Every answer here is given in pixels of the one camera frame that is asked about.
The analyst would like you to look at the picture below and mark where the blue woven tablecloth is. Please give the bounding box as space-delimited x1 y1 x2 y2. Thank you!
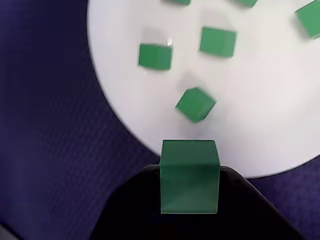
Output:
0 0 320 240

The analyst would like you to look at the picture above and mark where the white round plate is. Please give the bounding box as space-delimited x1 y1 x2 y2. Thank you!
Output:
86 0 320 179

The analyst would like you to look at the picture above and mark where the green plastic cube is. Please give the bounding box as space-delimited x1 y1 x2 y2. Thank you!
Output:
137 43 173 72
159 139 221 215
294 1 320 40
174 86 217 125
233 0 259 8
199 26 237 59
161 0 192 6

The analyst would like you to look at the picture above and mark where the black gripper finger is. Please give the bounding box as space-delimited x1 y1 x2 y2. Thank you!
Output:
91 163 162 240
217 166 306 240

